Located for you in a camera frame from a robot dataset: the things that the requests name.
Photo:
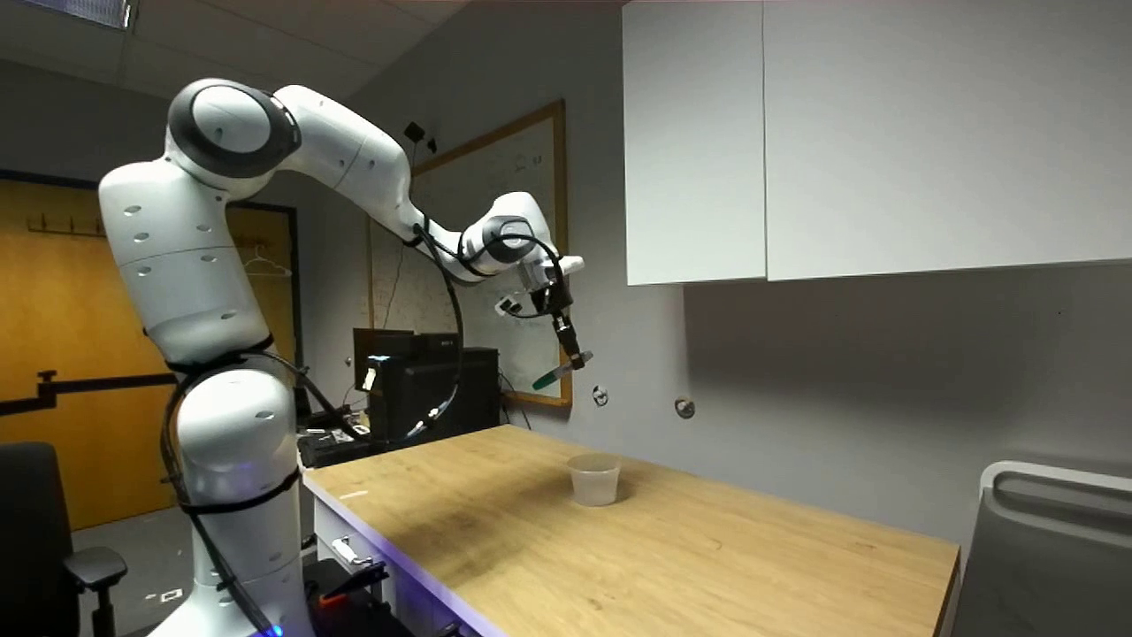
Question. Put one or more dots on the white wall cabinet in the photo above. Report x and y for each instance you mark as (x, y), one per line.
(817, 139)

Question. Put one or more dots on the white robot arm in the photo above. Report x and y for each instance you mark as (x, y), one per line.
(231, 427)

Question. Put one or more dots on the black office chair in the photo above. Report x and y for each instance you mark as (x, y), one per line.
(44, 570)

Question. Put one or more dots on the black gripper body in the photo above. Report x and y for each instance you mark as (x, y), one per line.
(555, 306)

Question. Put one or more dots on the clear plastic cup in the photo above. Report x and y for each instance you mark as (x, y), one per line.
(595, 480)

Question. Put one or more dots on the whiteboard with wooden frame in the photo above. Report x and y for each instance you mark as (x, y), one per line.
(498, 236)

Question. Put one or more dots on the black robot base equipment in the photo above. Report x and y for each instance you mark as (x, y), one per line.
(349, 604)

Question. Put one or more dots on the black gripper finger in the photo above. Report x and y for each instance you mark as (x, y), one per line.
(567, 342)

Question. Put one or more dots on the wooden door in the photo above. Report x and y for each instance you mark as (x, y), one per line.
(66, 309)

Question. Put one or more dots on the round metal wall knob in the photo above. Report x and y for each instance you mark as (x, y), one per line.
(685, 410)
(599, 393)

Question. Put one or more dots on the black computer monitor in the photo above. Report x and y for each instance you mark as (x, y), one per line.
(424, 385)

